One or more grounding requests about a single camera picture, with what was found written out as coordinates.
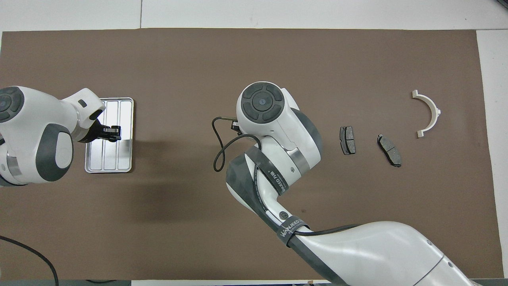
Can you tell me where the long dark brake pad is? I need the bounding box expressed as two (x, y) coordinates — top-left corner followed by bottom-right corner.
(377, 134), (402, 168)

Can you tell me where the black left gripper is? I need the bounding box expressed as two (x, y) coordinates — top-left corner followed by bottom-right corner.
(85, 119), (121, 143)

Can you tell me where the white semicircular bracket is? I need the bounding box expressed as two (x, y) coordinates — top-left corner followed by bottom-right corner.
(412, 90), (441, 139)

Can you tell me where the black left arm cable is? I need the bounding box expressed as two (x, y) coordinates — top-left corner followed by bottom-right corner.
(0, 235), (59, 286)

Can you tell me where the short dark brake pad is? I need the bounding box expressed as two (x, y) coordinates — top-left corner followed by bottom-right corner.
(339, 126), (356, 155)

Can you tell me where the brown table mat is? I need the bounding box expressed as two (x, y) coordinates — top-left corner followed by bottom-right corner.
(0, 28), (504, 281)

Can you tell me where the silver metal tray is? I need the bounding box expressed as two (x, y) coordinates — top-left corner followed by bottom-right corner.
(85, 97), (135, 174)

